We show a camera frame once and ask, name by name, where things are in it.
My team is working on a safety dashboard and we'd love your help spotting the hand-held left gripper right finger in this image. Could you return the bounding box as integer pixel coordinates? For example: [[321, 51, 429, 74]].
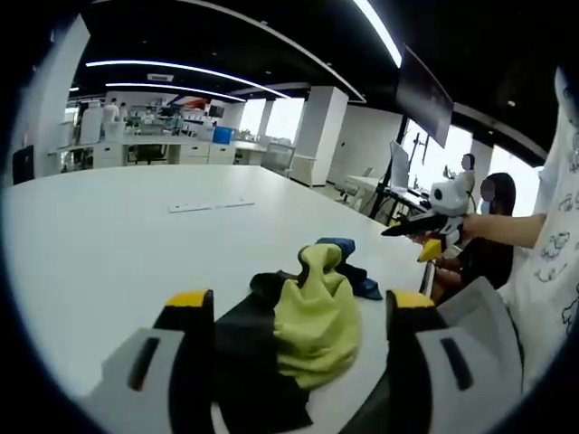
[[384, 290, 526, 434]]

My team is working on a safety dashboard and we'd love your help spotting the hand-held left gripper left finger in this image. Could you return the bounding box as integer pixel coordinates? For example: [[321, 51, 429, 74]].
[[83, 288, 216, 434]]

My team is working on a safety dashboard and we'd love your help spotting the yellow-green garment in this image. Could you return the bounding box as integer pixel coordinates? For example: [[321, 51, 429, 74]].
[[272, 243, 364, 391]]

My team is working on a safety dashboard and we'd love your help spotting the person's right hand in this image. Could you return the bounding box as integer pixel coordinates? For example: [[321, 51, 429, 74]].
[[459, 214, 481, 241]]

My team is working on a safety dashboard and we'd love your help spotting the desk with monitor stand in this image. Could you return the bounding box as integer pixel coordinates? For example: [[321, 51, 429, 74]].
[[346, 130, 438, 225]]

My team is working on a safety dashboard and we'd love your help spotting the blue cloth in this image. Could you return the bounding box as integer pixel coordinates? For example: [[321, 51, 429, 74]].
[[315, 237, 384, 302]]

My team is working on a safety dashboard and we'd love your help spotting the black cloth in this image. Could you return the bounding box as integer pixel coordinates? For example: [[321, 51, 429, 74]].
[[212, 269, 314, 434]]

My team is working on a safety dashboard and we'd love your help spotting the black hanging screen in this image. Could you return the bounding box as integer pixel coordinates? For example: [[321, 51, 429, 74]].
[[394, 43, 455, 148]]

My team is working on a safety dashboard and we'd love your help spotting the person in white shirt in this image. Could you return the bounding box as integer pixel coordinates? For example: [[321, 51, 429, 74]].
[[497, 67, 579, 394]]

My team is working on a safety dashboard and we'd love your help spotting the white square pillar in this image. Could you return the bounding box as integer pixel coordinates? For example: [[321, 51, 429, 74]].
[[289, 85, 350, 188]]

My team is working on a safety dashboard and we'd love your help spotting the grey mesh office chair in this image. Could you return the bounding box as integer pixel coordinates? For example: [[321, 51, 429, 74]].
[[261, 141, 297, 176]]

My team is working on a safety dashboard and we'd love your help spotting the white flat table strip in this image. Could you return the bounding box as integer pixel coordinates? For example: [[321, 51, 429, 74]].
[[167, 200, 256, 214]]

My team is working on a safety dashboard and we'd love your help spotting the long ceiling light strip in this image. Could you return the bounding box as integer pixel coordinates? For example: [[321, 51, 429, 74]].
[[84, 59, 291, 99], [352, 0, 403, 70]]

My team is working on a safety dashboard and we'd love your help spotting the white lab counter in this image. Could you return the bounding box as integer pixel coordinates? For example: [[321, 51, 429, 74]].
[[47, 134, 269, 172]]

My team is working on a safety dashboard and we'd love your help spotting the black box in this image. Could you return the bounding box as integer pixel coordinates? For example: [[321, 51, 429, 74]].
[[12, 145, 35, 186]]

